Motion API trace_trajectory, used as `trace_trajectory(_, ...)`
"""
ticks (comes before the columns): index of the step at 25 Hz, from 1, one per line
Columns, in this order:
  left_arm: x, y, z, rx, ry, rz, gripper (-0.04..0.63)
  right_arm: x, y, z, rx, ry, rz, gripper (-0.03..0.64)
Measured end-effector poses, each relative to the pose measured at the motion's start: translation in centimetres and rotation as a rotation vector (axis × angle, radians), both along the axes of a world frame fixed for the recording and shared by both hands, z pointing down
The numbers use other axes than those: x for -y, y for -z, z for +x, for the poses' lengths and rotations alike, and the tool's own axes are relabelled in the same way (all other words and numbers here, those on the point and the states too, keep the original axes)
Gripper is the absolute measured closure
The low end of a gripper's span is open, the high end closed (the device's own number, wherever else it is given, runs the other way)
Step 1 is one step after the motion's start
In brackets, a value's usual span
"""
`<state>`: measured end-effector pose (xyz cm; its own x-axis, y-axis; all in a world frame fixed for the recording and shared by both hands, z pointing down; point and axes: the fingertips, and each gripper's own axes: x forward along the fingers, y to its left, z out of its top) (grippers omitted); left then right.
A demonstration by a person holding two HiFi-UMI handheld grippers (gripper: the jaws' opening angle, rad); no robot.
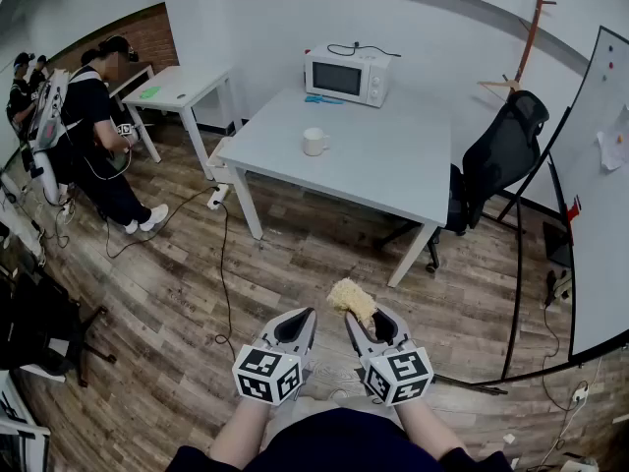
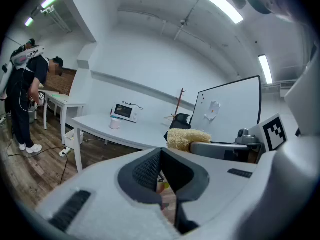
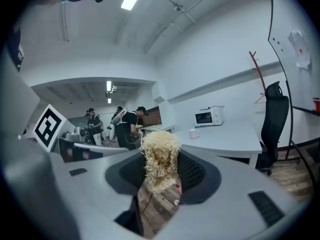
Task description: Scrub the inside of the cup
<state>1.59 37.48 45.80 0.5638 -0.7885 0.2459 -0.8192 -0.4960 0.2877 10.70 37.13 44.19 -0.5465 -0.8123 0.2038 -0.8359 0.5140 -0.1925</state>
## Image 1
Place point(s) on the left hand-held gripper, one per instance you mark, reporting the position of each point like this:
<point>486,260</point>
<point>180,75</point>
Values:
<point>265,374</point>

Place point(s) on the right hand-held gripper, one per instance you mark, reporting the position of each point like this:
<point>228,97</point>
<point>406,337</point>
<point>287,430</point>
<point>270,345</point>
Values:
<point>400,374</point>

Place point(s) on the yellow sponge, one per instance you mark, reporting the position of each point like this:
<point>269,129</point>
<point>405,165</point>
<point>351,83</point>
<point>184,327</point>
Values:
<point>350,299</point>

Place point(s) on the white mug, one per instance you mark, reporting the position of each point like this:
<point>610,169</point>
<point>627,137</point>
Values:
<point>313,143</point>

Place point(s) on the person's right forearm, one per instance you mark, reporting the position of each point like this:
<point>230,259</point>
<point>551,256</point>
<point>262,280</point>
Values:
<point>427,430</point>

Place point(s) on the person's left forearm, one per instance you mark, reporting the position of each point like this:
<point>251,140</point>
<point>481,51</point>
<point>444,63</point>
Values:
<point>243,433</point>

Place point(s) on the person's beige trousers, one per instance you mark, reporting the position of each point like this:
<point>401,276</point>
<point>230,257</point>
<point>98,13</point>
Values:
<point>314,404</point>

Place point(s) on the person's dark navy shirt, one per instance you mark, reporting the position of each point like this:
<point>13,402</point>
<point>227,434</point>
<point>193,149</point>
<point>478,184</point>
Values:
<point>344,445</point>

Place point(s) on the white power strip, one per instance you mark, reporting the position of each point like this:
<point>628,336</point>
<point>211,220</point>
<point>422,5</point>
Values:
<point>218,196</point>
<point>580,395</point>

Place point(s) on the white paper scrap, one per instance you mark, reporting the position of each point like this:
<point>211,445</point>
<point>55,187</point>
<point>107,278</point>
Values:
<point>508,438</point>

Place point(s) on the large white table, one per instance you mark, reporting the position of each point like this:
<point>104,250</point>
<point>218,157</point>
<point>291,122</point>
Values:
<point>378,158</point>

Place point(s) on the white plastic basket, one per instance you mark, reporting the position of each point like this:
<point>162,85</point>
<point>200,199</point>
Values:
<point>216,155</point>

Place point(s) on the black mesh office chair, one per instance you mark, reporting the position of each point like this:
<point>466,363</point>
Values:
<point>501,150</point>

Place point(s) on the red clip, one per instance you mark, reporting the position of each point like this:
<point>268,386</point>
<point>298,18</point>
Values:
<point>572,209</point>

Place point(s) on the teal plastic toy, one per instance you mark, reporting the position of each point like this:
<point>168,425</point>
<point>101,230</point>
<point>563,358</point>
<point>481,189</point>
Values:
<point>319,100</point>

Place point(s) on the whiteboard on black stand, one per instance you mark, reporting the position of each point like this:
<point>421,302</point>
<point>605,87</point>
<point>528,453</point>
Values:
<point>604,224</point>

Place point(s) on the white microwave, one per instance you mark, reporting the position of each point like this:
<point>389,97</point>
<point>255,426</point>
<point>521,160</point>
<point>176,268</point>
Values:
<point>378,84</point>

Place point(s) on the black swivel chair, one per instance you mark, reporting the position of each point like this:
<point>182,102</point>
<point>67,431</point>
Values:
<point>34,322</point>

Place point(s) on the small white table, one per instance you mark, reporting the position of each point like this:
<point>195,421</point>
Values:
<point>184,82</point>

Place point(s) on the green cloth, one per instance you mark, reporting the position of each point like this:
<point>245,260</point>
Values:
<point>151,92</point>

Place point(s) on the pale wooden clothes hanger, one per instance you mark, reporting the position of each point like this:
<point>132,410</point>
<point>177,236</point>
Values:
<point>506,84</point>

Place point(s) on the white equipment rack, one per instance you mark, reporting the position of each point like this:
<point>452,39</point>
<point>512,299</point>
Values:
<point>19,440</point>

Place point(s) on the white paper sheet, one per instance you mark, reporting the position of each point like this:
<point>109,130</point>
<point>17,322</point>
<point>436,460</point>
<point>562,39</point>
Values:
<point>614,145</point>

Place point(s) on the brown wooden coat rack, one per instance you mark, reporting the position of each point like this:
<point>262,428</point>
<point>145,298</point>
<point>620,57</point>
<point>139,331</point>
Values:
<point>531,37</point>

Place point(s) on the grey desk white frame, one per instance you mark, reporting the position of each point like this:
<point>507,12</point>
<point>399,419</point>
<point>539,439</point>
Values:
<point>135,79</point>

